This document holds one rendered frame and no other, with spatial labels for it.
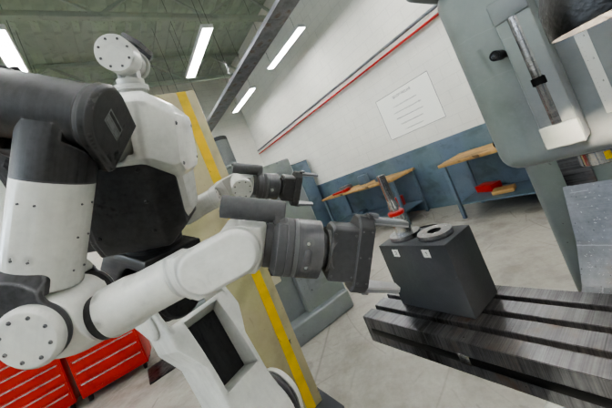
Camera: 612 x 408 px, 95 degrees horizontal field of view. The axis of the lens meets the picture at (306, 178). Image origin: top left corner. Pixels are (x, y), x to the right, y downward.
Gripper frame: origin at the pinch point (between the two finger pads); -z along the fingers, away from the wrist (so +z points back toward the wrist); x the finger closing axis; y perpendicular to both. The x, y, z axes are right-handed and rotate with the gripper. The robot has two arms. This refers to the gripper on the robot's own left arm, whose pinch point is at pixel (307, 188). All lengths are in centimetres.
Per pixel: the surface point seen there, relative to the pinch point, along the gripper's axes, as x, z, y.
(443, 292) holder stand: -12, -24, -44
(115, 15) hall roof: 145, 212, 536
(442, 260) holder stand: -3.4, -20.8, -43.7
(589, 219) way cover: 11, -59, -49
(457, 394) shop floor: -112, -108, -1
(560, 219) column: 8, -62, -41
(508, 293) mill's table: -9, -38, -49
